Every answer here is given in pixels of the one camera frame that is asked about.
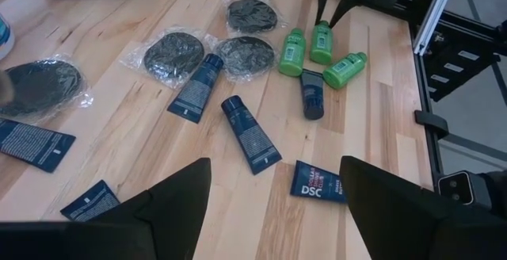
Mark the black box white labels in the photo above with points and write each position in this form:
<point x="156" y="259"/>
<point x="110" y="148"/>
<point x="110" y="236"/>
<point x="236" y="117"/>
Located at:
<point x="467" y="73"/>

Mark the black table edge clip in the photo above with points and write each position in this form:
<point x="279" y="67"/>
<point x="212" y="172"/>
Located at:
<point x="431" y="123"/>

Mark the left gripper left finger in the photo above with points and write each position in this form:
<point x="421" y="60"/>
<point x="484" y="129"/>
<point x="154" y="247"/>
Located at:
<point x="158" y="228"/>

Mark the green travel size bottle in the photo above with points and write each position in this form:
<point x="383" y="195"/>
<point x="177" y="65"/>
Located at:
<point x="321" y="44"/>
<point x="292" y="54"/>
<point x="342" y="71"/>

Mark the dark blue toiletry tube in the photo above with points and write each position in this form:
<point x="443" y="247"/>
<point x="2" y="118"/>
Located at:
<point x="317" y="182"/>
<point x="196" y="89"/>
<point x="313" y="97"/>
<point x="89" y="204"/>
<point x="249" y="133"/>
<point x="31" y="145"/>

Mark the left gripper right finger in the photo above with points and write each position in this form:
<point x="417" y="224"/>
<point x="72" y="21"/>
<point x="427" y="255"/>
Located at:
<point x="396" y="228"/>

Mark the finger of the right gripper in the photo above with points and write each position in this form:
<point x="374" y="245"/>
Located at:
<point x="321" y="8"/>
<point x="341" y="14"/>

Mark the black round pad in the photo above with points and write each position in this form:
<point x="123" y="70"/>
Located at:
<point x="39" y="87"/>
<point x="173" y="56"/>
<point x="245" y="56"/>
<point x="251" y="16"/>

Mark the small silver camera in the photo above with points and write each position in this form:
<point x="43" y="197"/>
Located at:
<point x="455" y="186"/>

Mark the white wipes canister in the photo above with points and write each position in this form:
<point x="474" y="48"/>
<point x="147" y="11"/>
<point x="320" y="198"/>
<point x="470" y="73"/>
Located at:
<point x="4" y="38"/>

